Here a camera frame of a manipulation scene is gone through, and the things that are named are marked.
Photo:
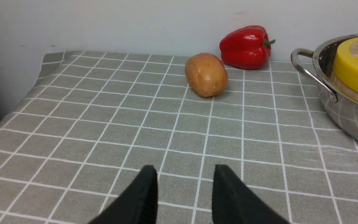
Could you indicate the red bell pepper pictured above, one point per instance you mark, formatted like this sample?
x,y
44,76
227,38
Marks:
x,y
247,48

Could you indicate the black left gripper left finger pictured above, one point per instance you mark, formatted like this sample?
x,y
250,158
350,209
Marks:
x,y
137,204

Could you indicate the grey checkered tablecloth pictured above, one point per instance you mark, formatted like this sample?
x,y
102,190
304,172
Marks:
x,y
94,119

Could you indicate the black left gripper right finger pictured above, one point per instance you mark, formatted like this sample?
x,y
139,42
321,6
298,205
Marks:
x,y
234,203

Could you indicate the stainless steel pot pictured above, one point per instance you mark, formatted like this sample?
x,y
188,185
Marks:
x,y
318,65

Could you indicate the brown potato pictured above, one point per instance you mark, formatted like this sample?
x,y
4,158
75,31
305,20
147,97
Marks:
x,y
206,74

